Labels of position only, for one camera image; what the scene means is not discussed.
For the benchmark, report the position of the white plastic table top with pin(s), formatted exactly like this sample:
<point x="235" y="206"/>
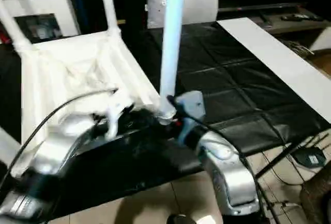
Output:
<point x="64" y="66"/>

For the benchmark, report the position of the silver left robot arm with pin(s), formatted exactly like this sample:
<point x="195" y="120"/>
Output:
<point x="59" y="143"/>

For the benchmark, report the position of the black work mat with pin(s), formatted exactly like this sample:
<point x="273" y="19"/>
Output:
<point x="219" y="79"/>

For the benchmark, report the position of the gold sofa label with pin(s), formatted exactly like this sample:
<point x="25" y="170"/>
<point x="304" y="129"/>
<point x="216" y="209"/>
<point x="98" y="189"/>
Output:
<point x="121" y="21"/>

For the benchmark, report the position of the dark round robot part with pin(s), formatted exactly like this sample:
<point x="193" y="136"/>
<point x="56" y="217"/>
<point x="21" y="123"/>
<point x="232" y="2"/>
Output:
<point x="181" y="220"/>

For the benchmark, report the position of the grey printed cushion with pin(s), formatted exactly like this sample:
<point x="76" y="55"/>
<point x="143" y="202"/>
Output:
<point x="201" y="4"/>

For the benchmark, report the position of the white flat panel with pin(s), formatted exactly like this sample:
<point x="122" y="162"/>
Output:
<point x="271" y="61"/>

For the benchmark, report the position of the black metal stand leg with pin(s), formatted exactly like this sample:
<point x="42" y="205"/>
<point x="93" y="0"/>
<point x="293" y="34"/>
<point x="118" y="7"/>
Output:
<point x="284" y="156"/>

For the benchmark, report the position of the black flat television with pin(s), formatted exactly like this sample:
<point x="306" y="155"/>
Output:
<point x="258" y="7"/>

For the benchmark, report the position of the black sofa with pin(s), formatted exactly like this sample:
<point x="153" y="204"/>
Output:
<point x="85" y="1"/>

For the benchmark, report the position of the grey round floor pedal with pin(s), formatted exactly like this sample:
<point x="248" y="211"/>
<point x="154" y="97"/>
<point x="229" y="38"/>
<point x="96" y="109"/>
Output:
<point x="310" y="158"/>

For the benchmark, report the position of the brown low bench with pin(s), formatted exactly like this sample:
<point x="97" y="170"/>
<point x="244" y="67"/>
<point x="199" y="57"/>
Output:
<point x="297" y="26"/>

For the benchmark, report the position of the brown woven stool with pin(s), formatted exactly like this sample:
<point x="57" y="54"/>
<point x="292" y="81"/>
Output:
<point x="318" y="200"/>

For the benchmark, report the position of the white cardboard box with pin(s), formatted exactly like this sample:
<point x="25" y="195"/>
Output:
<point x="323" y="40"/>

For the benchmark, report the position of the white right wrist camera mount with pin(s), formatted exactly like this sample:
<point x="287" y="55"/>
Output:
<point x="192" y="105"/>

